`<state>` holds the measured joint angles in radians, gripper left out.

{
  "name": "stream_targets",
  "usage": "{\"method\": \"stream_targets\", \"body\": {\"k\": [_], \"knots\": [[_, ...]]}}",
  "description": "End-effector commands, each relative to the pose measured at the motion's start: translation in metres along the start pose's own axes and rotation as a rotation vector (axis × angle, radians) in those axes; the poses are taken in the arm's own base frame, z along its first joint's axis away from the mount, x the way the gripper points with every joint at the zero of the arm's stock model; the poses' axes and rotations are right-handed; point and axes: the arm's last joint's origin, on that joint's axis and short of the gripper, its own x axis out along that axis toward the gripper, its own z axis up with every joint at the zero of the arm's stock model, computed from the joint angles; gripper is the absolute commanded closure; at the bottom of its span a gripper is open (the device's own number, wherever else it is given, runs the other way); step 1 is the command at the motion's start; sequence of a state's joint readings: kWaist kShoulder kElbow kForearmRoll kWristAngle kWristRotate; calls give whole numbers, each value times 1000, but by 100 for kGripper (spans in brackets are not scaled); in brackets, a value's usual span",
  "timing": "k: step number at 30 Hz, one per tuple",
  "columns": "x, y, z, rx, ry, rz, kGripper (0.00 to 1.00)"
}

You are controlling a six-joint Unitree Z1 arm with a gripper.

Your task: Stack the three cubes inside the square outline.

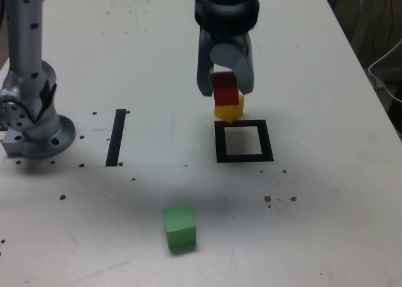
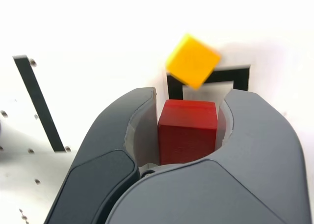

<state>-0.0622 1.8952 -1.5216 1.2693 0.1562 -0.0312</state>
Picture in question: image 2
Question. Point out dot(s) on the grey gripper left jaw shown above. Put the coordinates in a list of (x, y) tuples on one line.
[(103, 155)]

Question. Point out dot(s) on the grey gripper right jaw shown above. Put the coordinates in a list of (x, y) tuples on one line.
[(245, 172)]

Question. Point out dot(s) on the red cube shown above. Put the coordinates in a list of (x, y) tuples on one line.
[(186, 135)]

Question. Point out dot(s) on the yellow cube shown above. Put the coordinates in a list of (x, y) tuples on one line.
[(192, 61)]

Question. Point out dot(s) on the black tape square outline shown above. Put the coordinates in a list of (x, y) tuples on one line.
[(175, 89)]

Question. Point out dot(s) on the black tape strip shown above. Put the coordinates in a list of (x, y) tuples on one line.
[(36, 99)]

